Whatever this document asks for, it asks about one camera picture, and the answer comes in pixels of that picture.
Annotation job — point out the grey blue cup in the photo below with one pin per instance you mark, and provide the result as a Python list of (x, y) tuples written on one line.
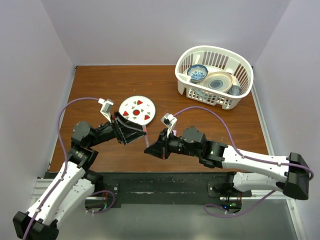
[(235, 90)]

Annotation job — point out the red pen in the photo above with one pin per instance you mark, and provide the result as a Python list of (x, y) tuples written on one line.
[(147, 141)]

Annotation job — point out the watermelon pattern plate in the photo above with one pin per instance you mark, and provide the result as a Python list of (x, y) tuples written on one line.
[(138, 109)]

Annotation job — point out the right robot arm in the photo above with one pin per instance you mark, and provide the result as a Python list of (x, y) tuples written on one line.
[(286, 174)]

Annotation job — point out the blue patterned bowl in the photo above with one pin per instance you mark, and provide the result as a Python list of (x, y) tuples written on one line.
[(197, 73)]

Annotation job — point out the black mounting base plate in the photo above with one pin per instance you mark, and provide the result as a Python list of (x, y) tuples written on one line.
[(166, 188)]

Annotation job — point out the beige ceramic plate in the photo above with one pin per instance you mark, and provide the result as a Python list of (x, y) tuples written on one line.
[(219, 81)]

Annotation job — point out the pink red pen cap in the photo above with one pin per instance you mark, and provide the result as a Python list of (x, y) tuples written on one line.
[(144, 129)]

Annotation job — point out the white plastic dish basket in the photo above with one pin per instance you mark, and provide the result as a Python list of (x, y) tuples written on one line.
[(215, 59)]

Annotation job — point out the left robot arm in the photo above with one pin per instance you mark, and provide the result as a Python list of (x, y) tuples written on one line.
[(74, 181)]

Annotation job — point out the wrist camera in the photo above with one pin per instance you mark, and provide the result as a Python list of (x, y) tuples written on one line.
[(106, 106), (169, 121)]

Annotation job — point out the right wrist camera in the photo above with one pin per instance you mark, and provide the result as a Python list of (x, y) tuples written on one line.
[(169, 121)]

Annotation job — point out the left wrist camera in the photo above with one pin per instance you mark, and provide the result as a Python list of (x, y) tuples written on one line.
[(106, 106)]

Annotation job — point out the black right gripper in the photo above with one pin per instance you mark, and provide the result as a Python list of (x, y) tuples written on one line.
[(160, 148)]

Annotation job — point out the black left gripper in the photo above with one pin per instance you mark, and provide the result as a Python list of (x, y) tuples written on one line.
[(126, 135)]

